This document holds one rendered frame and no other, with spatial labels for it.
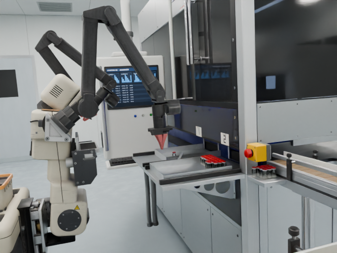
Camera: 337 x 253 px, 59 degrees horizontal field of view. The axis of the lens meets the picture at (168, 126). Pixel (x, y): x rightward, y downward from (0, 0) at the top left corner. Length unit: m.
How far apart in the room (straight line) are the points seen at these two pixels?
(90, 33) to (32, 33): 5.65
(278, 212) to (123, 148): 1.19
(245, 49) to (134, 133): 1.16
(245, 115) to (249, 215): 0.47
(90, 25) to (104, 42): 5.60
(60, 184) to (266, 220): 0.98
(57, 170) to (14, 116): 5.41
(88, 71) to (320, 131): 1.14
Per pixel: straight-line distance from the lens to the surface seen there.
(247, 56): 1.38
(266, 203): 1.53
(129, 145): 2.24
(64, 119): 1.23
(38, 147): 1.43
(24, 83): 6.79
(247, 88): 1.38
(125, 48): 1.27
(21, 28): 6.93
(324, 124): 1.66
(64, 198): 1.45
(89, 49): 1.25
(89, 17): 1.25
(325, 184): 1.22
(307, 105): 1.58
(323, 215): 1.79
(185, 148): 1.98
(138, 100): 2.22
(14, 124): 6.85
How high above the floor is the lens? 1.29
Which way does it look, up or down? 7 degrees down
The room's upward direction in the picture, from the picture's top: 3 degrees counter-clockwise
